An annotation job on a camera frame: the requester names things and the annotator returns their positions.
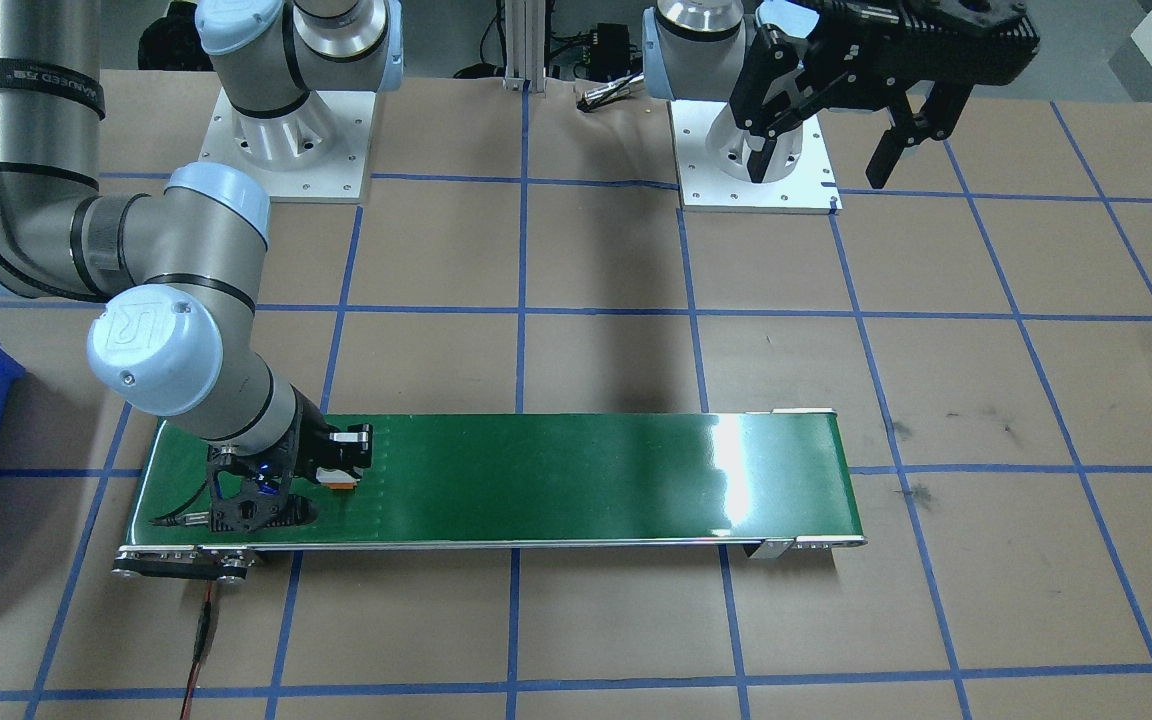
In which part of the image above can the green conveyor belt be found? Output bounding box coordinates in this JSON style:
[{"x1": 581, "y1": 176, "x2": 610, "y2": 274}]
[{"x1": 114, "y1": 408, "x2": 867, "y2": 583}]

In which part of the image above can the black cloth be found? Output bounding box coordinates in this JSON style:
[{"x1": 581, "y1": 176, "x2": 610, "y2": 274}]
[{"x1": 139, "y1": 0, "x2": 214, "y2": 73}]

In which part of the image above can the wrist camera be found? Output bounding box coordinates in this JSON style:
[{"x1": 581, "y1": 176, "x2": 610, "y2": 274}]
[{"x1": 231, "y1": 455, "x2": 287, "y2": 499}]

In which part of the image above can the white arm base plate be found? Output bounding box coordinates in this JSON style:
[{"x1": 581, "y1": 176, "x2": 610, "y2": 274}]
[
  {"x1": 198, "y1": 90, "x2": 377, "y2": 204},
  {"x1": 669, "y1": 100, "x2": 842, "y2": 214}
]

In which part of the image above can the red black motor wire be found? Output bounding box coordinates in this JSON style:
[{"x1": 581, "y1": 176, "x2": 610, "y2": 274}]
[{"x1": 181, "y1": 583, "x2": 224, "y2": 720}]

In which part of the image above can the black velcro strap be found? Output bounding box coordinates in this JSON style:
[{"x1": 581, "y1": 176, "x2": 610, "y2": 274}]
[{"x1": 0, "y1": 58, "x2": 107, "y2": 123}]

